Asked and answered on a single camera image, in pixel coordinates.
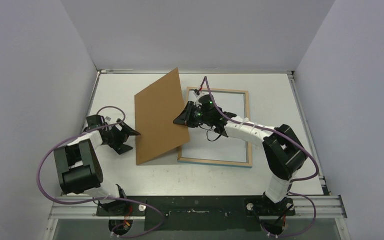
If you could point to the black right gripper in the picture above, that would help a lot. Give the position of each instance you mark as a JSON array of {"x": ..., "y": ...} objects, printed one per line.
[{"x": 190, "y": 115}]

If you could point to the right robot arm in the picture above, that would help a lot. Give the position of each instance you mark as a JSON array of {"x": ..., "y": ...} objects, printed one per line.
[{"x": 283, "y": 151}]

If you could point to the brown cardboard backing board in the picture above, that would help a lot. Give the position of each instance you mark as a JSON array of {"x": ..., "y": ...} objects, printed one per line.
[{"x": 156, "y": 106}]

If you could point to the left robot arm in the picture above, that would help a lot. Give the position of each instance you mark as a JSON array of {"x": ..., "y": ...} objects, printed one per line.
[{"x": 78, "y": 168}]

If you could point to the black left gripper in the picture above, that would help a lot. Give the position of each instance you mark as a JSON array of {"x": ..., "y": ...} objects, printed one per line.
[{"x": 119, "y": 146}]

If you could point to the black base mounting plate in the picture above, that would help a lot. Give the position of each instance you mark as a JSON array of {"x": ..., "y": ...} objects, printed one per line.
[{"x": 200, "y": 213}]

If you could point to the aluminium front rail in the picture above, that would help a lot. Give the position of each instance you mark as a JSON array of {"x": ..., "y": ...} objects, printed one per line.
[{"x": 327, "y": 207}]

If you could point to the wooden picture frame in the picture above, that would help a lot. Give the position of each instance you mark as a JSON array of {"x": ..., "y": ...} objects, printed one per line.
[{"x": 247, "y": 164}]

